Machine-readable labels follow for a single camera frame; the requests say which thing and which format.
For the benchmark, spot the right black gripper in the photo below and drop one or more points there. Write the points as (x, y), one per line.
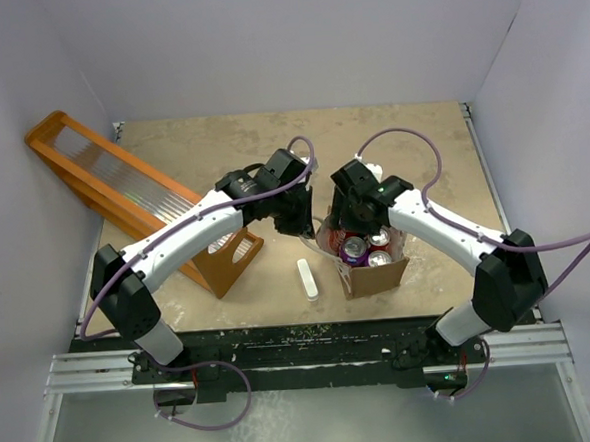
(341, 217)

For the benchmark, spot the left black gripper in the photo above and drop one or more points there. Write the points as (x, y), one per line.
(302, 225)

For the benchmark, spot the canvas bag with cat print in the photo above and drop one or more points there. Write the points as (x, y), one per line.
(362, 282)

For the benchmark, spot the red cola can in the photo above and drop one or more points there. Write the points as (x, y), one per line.
(380, 240)
(333, 239)
(378, 258)

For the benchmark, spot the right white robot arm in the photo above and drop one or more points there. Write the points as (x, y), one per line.
(508, 276)

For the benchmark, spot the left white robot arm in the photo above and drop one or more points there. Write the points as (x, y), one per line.
(123, 281)

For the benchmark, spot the purple soda can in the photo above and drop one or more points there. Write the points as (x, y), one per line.
(354, 252)

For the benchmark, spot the red cola can back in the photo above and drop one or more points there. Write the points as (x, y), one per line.
(380, 240)

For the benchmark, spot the red cola can front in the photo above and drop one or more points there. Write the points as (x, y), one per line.
(378, 258)

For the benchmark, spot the white oblong plastic case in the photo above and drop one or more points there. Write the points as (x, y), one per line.
(308, 282)

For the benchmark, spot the orange wooden rack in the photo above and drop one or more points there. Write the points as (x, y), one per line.
(137, 198)

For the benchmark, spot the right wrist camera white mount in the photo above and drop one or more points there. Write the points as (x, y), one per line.
(374, 168)

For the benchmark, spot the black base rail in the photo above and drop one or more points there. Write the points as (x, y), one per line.
(393, 351)

